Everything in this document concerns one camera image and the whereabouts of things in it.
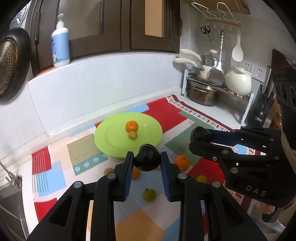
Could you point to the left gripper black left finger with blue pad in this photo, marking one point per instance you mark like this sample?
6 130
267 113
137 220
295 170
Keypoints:
67 219

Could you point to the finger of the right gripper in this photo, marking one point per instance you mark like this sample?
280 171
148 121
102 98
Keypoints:
220 137
218 151

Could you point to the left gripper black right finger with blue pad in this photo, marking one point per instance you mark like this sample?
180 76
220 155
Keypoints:
206 209

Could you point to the dark avocado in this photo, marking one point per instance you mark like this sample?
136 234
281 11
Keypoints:
147 159

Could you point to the yellow-green lemon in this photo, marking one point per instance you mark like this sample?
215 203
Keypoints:
132 135

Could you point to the large orange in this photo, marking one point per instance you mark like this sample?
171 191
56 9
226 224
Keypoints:
131 126

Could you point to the person's right hand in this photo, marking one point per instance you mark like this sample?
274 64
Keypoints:
269 213

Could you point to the small yellow-green fruit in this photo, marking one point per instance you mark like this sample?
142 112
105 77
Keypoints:
201 179

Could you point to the metal dish rack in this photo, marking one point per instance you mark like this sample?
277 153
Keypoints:
239 105

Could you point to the orange with stem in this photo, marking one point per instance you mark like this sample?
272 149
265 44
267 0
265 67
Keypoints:
182 162

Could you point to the steel pot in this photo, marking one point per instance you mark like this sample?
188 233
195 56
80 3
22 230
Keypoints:
202 94

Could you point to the steel sink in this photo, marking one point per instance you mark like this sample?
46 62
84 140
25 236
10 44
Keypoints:
12 212

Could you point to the black knife block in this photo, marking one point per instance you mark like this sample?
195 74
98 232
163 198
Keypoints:
263 102

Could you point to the cream kettle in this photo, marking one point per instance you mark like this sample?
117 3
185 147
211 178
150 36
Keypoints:
240 81

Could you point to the steel skimmer ladle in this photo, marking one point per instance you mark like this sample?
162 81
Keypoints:
216 74

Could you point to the brown kiwi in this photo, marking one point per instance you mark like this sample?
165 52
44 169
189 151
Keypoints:
108 170

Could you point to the chrome faucet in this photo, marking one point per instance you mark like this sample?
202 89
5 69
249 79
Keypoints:
13 180

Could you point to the green tomato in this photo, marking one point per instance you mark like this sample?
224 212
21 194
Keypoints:
149 195

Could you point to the orange left of row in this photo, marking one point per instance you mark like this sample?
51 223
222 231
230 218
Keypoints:
135 173

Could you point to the white rice spoon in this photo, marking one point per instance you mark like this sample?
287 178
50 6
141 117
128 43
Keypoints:
237 52

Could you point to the green plate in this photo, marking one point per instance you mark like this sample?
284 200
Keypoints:
111 136

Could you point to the black scissors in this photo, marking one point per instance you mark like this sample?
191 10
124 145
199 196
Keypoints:
206 30

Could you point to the black frying pan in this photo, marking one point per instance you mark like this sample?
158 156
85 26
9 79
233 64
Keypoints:
15 61

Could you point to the blue white soap bottle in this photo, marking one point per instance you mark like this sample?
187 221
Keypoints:
60 44

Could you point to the steel steamer plate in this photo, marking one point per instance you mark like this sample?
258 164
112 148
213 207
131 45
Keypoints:
20 19

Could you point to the cream handled saucepan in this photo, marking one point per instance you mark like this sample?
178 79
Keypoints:
200 71

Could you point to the cream handled pot upper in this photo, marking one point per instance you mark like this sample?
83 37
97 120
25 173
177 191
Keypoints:
208 60

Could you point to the white wall sockets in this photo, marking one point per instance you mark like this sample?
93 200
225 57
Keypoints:
258 71

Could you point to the white wire wall rack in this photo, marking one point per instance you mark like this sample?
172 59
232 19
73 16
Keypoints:
221 15

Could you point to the dark wooden window frame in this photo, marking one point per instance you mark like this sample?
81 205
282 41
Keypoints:
99 27

